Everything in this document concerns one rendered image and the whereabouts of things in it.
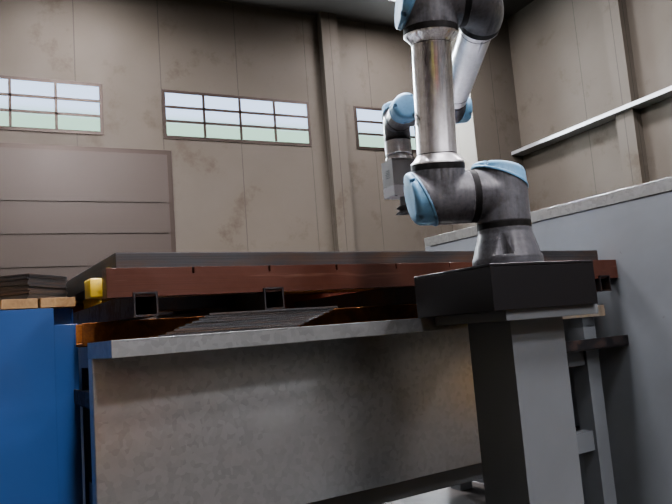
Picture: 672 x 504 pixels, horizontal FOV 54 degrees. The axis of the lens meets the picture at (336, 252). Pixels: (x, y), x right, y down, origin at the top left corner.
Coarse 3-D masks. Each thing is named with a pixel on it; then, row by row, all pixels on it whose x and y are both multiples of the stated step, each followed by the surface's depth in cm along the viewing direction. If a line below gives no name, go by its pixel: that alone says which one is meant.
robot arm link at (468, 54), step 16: (480, 0) 137; (496, 0) 139; (480, 16) 139; (496, 16) 142; (464, 32) 147; (480, 32) 145; (496, 32) 147; (464, 48) 152; (480, 48) 151; (464, 64) 156; (480, 64) 158; (464, 80) 161; (464, 96) 167; (464, 112) 175
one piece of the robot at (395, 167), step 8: (392, 160) 181; (400, 160) 182; (408, 160) 183; (384, 168) 185; (392, 168) 180; (400, 168) 181; (408, 168) 182; (384, 176) 185; (392, 176) 181; (400, 176) 181; (384, 184) 185; (392, 184) 181; (400, 184) 181; (384, 192) 185; (392, 192) 181; (400, 192) 180; (400, 200) 184
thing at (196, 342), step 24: (600, 312) 177; (168, 336) 116; (192, 336) 118; (216, 336) 120; (240, 336) 123; (264, 336) 125; (288, 336) 128; (312, 336) 130; (336, 336) 133; (360, 336) 136
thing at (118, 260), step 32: (128, 256) 138; (160, 256) 142; (192, 256) 145; (224, 256) 149; (256, 256) 153; (288, 256) 158; (320, 256) 162; (352, 256) 167; (384, 256) 173; (416, 256) 178; (448, 256) 184; (544, 256) 205; (576, 256) 213
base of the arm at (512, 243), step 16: (480, 224) 142; (496, 224) 138; (512, 224) 137; (528, 224) 139; (480, 240) 141; (496, 240) 137; (512, 240) 136; (528, 240) 137; (480, 256) 139; (496, 256) 136; (512, 256) 135; (528, 256) 135
